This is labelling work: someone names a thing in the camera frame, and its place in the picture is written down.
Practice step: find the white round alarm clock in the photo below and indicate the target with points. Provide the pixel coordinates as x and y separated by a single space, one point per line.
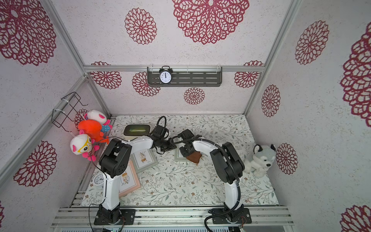
99 180

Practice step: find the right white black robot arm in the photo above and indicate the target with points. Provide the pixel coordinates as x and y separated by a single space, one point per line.
227 163

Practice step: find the red plush toy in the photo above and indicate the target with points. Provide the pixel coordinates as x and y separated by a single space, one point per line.
93 129

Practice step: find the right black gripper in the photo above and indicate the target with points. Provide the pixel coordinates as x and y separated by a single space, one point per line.
187 149

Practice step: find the pink picture frame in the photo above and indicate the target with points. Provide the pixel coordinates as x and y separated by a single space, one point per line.
129 181

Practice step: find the white plush with yellow glasses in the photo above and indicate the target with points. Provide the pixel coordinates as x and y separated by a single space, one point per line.
83 144

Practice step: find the grey wall shelf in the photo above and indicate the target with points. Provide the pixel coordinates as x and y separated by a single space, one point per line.
188 78

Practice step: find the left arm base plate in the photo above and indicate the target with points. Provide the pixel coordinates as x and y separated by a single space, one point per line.
116 216

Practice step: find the cream box with green lid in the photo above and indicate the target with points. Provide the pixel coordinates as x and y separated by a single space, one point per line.
133 131

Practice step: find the white pink plush top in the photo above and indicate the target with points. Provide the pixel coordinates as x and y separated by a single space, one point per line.
97 116

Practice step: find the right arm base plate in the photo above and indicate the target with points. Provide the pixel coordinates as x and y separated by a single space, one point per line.
239 216

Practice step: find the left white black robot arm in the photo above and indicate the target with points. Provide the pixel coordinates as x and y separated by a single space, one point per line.
115 158

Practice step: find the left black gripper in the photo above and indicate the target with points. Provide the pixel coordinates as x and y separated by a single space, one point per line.
172 146

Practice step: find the black alarm clock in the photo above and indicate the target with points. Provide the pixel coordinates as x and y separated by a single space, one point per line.
166 74

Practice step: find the grey husky plush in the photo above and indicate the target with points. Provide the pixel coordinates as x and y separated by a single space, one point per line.
261 160

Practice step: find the brown cloth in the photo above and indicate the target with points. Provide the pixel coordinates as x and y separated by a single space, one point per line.
194 158

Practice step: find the black wire basket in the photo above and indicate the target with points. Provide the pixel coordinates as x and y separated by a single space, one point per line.
59 116

